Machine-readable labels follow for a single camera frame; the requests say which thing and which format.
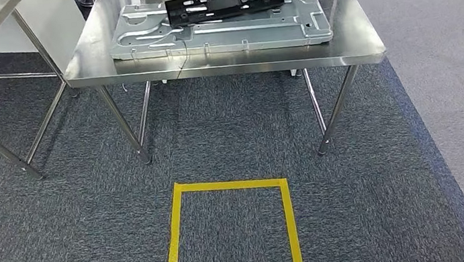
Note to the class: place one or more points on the black plastic plate bracket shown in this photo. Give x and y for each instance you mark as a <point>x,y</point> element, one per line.
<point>264,2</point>

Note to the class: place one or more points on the stainless steel workbench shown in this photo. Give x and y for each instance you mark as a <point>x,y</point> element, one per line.
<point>250,62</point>

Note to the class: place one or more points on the stamped grey metal panel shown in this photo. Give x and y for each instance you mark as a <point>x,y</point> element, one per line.
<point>246,34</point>

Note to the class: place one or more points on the white cabinet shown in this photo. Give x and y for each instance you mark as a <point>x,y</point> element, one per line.
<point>55,18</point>

